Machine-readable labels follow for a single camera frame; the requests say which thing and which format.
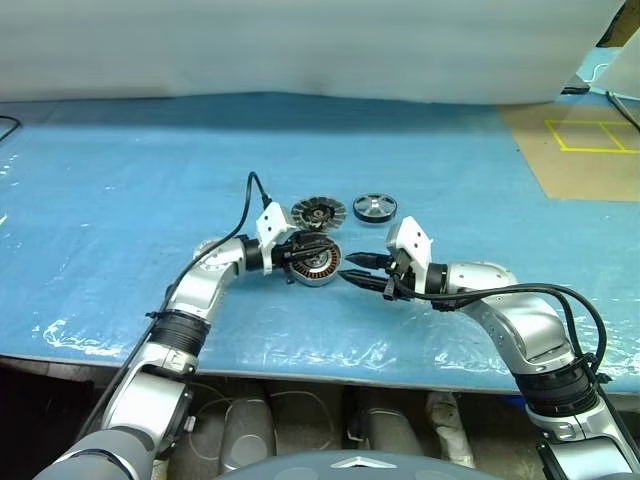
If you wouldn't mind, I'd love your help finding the grey robot torso cover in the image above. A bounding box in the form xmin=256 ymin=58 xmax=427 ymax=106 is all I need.
xmin=209 ymin=449 xmax=474 ymax=480

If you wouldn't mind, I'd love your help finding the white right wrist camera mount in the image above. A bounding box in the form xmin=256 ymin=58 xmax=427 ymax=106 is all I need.
xmin=384 ymin=215 xmax=432 ymax=301

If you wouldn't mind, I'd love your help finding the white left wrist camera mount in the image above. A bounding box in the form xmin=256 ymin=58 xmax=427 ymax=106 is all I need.
xmin=255 ymin=202 xmax=296 ymax=275

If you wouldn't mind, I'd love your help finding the yellow tape grid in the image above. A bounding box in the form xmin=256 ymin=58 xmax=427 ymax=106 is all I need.
xmin=544 ymin=118 xmax=640 ymax=153

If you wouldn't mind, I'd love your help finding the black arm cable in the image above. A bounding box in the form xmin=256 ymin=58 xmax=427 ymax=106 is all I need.
xmin=77 ymin=171 xmax=274 ymax=441
xmin=383 ymin=279 xmax=612 ymax=386

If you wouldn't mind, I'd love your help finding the white upright panel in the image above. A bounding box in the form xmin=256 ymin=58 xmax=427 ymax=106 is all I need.
xmin=604 ymin=35 xmax=640 ymax=99

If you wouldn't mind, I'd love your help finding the grey finned round lid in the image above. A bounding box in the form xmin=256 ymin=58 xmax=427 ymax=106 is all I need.
xmin=290 ymin=195 xmax=342 ymax=234

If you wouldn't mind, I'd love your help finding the grey round motor housing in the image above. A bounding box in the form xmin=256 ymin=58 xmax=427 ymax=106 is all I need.
xmin=285 ymin=233 xmax=344 ymax=287

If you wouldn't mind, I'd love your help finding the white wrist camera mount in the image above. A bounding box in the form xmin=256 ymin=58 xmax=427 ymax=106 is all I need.
xmin=384 ymin=215 xmax=432 ymax=301
xmin=255 ymin=202 xmax=296 ymax=275

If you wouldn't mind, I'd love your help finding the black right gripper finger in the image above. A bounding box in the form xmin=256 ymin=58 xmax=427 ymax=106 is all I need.
xmin=338 ymin=269 xmax=390 ymax=294
xmin=346 ymin=252 xmax=389 ymax=269

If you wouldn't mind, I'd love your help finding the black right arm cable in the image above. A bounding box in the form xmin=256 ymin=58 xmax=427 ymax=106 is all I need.
xmin=383 ymin=279 xmax=612 ymax=386

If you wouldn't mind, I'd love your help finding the dark grey rounded cylinder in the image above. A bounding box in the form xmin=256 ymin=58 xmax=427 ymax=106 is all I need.
xmin=218 ymin=394 xmax=277 ymax=472
xmin=355 ymin=394 xmax=427 ymax=457

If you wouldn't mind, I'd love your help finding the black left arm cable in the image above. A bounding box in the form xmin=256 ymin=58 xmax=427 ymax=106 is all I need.
xmin=77 ymin=171 xmax=274 ymax=441

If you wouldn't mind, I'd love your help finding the white foam sheet backdrop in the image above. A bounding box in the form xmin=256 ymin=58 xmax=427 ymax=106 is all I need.
xmin=0 ymin=0 xmax=629 ymax=107

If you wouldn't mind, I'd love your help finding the white wrapped bundle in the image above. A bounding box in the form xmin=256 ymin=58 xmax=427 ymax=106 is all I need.
xmin=424 ymin=392 xmax=475 ymax=469

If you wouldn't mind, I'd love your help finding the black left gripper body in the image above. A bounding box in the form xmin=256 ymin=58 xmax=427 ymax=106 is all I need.
xmin=272 ymin=238 xmax=303 ymax=274

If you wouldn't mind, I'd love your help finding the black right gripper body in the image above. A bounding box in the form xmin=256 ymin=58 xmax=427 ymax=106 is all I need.
xmin=382 ymin=248 xmax=417 ymax=302

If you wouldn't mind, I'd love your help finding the brown cardboard sheet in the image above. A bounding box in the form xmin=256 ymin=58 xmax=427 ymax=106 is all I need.
xmin=499 ymin=102 xmax=640 ymax=204

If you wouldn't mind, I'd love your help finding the black-rimmed spoked rotor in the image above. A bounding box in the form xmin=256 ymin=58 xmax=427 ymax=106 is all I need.
xmin=352 ymin=192 xmax=397 ymax=224

